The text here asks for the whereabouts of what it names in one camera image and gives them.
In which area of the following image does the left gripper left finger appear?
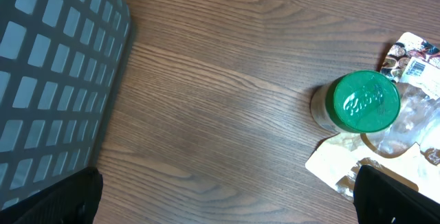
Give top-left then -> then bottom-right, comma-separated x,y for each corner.
1,167 -> 103,224

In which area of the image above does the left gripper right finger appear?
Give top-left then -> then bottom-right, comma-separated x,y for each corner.
353,165 -> 439,224

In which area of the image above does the brown beige snack pouch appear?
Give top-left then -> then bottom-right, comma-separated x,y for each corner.
305,32 -> 439,201

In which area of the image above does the green lid jar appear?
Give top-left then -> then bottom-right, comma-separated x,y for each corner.
310,70 -> 401,133

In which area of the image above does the grey plastic mesh basket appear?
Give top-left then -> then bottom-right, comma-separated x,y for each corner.
1,0 -> 132,209

